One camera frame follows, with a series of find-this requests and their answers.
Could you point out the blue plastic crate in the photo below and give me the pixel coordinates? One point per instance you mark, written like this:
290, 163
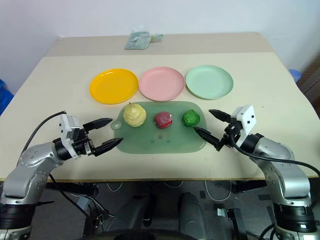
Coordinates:
4, 96

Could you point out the light blue round object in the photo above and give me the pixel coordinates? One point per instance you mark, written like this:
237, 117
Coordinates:
296, 75

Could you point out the large clear plastic bag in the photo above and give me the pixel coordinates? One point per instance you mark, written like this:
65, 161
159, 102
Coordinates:
137, 41

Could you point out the yellow plastic plate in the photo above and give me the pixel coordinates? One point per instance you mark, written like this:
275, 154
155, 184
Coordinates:
113, 86

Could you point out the red toy fruit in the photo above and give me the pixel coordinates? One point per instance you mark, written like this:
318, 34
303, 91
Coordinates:
163, 120

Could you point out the black table frame bar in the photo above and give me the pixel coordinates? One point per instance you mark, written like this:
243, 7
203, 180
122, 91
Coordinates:
72, 188
248, 186

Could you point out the brown wooden furniture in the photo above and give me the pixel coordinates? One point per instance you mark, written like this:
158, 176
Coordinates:
312, 80

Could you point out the small clear plastic bag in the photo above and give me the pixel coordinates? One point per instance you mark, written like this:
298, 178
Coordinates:
157, 37

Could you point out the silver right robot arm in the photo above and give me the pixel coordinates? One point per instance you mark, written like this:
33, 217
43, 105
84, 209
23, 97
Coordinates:
282, 170

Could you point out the light green plastic plate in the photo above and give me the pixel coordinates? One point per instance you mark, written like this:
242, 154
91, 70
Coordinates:
209, 82

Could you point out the pink plastic plate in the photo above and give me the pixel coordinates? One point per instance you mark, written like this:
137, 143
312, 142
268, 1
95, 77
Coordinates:
162, 83

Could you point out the green toy fruit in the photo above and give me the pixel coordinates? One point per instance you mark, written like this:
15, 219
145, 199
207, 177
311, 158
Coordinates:
190, 118

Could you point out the dark rounded grey shape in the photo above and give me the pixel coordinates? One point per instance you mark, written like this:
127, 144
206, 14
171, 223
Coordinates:
192, 215

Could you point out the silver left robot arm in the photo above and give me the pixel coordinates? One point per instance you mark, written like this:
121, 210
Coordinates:
27, 172

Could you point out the green translucent cutting mat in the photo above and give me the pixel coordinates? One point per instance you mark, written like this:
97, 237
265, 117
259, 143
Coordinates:
160, 142

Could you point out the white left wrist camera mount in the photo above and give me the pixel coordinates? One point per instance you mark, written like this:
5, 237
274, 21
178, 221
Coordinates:
67, 125

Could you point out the black metal bracket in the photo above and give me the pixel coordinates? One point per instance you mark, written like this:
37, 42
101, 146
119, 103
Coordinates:
235, 220

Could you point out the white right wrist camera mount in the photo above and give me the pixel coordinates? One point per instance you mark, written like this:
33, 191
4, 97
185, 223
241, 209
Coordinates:
246, 117

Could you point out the yellow toy fruit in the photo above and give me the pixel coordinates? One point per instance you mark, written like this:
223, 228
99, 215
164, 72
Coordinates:
135, 115

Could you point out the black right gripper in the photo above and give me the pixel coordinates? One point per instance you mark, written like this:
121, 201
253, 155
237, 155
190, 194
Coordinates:
232, 132

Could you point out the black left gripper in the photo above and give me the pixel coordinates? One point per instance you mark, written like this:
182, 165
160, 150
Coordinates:
82, 145

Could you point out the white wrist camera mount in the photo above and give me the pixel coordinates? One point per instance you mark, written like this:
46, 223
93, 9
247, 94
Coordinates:
67, 125
246, 117

